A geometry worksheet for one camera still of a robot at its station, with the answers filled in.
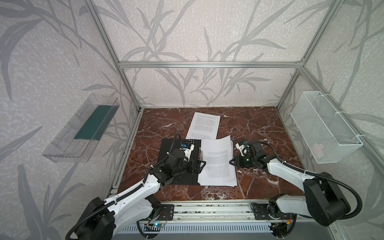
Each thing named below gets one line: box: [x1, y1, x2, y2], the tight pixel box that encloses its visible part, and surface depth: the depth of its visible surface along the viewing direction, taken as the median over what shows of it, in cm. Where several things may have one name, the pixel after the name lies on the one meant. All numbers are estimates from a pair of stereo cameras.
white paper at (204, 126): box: [185, 112, 221, 140], surface depth 111 cm
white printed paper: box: [197, 135, 237, 187], surface depth 89 cm
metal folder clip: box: [198, 147, 204, 161], surface depth 96 cm
